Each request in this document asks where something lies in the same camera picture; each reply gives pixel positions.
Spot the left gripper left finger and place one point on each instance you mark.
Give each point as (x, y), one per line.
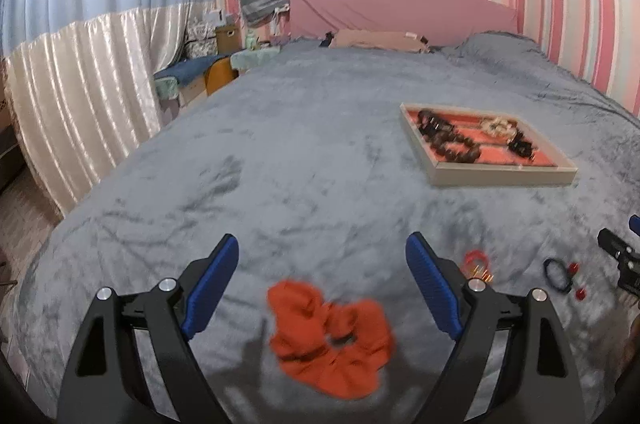
(104, 380)

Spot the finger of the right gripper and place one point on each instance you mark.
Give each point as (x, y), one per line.
(626, 257)

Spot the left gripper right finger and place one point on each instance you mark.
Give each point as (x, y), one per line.
(538, 380)

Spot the black tie with red cherries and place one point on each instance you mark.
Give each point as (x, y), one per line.
(560, 276)

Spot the orange fabric scrunchie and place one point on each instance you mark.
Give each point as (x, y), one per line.
(334, 348)

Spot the beige jewelry tray red lining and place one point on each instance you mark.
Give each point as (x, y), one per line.
(455, 152)

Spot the cream floral scrunchie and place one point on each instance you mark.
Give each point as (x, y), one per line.
(499, 127)

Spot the white sheer curtain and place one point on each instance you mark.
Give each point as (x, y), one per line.
(83, 98)

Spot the grey plush bed blanket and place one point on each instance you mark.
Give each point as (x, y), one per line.
(304, 160)

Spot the pink bed headboard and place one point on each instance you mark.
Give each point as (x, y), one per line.
(440, 22)

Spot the blue cushioned bench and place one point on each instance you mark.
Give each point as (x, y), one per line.
(214, 70)

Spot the beige pillow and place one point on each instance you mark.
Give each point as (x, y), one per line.
(395, 41)

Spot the brown storage box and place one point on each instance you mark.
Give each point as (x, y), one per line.
(228, 39)

